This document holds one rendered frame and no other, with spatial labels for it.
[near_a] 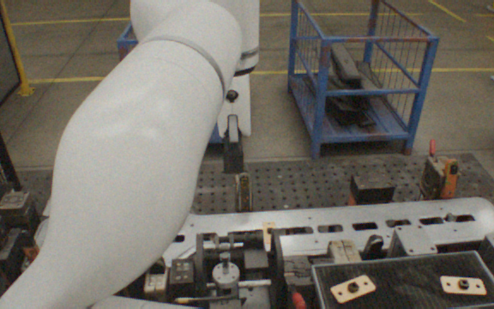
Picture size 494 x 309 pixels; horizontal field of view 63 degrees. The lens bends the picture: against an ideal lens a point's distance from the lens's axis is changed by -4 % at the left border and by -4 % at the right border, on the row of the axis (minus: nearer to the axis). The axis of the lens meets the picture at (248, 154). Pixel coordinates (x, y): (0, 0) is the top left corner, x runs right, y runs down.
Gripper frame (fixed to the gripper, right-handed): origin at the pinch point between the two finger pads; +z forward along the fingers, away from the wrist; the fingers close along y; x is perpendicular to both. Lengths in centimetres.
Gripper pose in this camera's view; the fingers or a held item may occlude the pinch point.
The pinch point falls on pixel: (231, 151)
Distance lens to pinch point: 70.0
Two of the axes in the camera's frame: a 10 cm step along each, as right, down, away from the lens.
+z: 0.0, 8.2, 5.7
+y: -0.9, -5.6, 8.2
